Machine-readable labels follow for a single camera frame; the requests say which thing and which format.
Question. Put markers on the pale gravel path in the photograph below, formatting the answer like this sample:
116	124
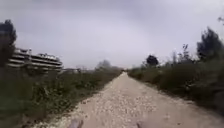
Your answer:
123	100

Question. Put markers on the strip of green bushes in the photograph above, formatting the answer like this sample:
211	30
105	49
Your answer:
43	90
190	81

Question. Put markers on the small dark round tree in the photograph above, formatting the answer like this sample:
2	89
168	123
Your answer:
152	60

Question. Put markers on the dark conifer tree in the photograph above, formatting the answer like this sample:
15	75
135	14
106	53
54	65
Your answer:
210	45

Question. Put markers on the robot's own part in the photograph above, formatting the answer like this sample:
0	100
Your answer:
76	124

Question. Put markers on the pale terraced building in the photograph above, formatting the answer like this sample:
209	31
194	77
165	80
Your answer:
36	61

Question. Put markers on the hazy distant tree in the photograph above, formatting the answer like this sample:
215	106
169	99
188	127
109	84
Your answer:
104	64

